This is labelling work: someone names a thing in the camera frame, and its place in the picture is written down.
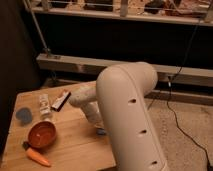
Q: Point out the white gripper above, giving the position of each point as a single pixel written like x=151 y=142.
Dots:
x=93 y=115

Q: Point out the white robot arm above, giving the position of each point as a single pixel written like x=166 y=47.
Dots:
x=116 y=102

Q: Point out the clear plastic bottle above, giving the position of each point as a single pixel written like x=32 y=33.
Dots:
x=44 y=107

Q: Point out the orange bowl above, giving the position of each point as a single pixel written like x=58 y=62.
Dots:
x=42 y=134

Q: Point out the orange toy carrot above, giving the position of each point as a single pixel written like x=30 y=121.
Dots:
x=37 y=157

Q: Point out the metal tripod pole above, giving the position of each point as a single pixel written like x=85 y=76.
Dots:
x=46 y=49

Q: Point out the wooden shelf rail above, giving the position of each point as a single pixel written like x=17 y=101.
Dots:
x=185 y=75

